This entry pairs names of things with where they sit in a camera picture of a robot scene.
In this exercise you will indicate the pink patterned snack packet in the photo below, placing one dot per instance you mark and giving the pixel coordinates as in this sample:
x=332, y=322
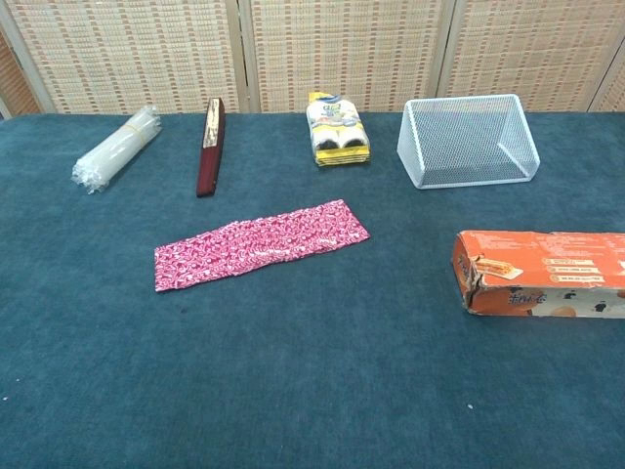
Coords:
x=278, y=239

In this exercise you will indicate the orange cardboard snack box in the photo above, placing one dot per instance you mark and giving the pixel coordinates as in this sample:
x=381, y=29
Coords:
x=547, y=278

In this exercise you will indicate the clear plastic bag bundle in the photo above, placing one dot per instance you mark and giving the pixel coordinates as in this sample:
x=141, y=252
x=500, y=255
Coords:
x=117, y=146

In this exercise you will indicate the teal felt table cover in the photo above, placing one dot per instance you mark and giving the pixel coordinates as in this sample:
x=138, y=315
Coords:
x=312, y=371

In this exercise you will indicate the woven bamboo screen panel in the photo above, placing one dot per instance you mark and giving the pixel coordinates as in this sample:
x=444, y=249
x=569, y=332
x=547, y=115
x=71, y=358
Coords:
x=346, y=49
x=532, y=49
x=10, y=73
x=127, y=54
x=612, y=95

